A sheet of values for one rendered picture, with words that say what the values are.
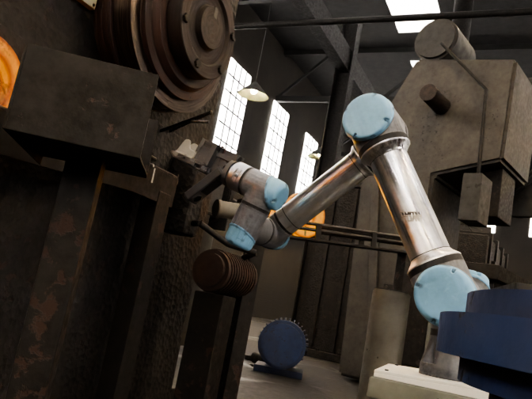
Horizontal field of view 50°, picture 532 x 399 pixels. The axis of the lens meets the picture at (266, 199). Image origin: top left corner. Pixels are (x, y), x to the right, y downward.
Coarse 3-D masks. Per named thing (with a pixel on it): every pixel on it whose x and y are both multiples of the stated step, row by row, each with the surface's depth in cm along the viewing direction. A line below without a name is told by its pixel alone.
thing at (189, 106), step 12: (120, 0) 143; (132, 0) 141; (120, 12) 143; (132, 12) 141; (120, 24) 144; (132, 24) 142; (120, 36) 145; (132, 36) 142; (120, 48) 146; (132, 48) 143; (120, 60) 148; (132, 60) 147; (144, 60) 147; (216, 84) 180; (156, 96) 153; (168, 96) 158; (204, 96) 174; (168, 108) 159; (180, 108) 163; (192, 108) 169
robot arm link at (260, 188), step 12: (252, 168) 142; (240, 180) 140; (252, 180) 139; (264, 180) 138; (276, 180) 138; (240, 192) 142; (252, 192) 138; (264, 192) 137; (276, 192) 136; (288, 192) 140; (264, 204) 138; (276, 204) 138
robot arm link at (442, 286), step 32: (352, 128) 126; (384, 128) 123; (384, 160) 123; (384, 192) 123; (416, 192) 120; (416, 224) 117; (416, 256) 116; (448, 256) 113; (416, 288) 112; (448, 288) 109
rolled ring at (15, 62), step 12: (0, 36) 110; (0, 48) 110; (12, 48) 113; (0, 60) 112; (12, 60) 113; (0, 72) 114; (12, 72) 113; (0, 84) 115; (12, 84) 113; (0, 96) 114
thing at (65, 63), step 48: (48, 48) 87; (48, 96) 86; (96, 96) 87; (144, 96) 89; (48, 144) 93; (96, 144) 86; (144, 144) 114; (96, 192) 99; (48, 240) 95; (48, 288) 94; (48, 336) 93; (48, 384) 92
